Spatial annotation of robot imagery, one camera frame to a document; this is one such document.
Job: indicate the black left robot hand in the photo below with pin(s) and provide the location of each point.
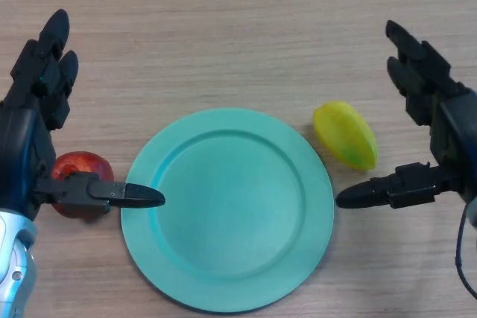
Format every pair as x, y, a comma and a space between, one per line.
22, 139

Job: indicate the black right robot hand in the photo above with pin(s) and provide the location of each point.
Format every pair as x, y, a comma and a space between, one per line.
452, 135

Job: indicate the yellow starfruit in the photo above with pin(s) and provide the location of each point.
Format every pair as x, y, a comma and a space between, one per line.
344, 135

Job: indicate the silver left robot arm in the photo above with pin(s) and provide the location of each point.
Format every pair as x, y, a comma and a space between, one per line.
15, 266

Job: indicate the green round plate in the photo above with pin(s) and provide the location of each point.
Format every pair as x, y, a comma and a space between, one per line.
231, 213

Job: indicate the red apple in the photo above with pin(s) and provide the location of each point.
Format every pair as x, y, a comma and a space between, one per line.
87, 163

